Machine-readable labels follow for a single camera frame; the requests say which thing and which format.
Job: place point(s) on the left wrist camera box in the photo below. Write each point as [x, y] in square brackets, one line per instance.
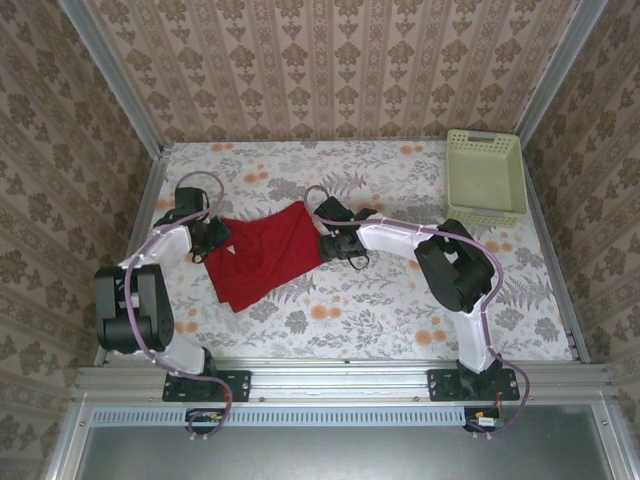
[191, 200]

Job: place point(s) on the grey sheet metal panel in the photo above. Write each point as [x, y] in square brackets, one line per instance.
[325, 455]

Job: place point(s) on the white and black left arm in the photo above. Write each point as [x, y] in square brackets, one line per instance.
[165, 247]

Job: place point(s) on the small controller circuit board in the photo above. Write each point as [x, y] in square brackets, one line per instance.
[482, 420]
[205, 417]

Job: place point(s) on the long aluminium base rail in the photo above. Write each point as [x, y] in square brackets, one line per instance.
[325, 380]

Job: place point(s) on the red t-shirt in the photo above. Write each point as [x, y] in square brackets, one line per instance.
[265, 255]

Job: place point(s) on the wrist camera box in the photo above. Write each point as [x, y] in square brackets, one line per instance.
[191, 200]
[334, 211]

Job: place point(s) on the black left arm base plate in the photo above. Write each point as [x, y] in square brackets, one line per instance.
[240, 385]

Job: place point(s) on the floral printed tablecloth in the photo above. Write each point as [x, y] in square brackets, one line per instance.
[350, 310]

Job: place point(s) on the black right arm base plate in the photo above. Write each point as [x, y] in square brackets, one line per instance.
[442, 387]

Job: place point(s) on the aluminium frame post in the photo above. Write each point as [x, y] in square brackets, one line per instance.
[119, 75]
[555, 75]

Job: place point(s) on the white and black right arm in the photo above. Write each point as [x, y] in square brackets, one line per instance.
[395, 237]

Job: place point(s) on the aluminium table side rail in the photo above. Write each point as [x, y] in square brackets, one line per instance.
[552, 255]
[147, 210]

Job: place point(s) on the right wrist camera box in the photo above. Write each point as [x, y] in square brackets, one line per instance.
[334, 211]

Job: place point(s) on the pale green plastic basket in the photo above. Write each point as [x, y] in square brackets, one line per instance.
[482, 175]

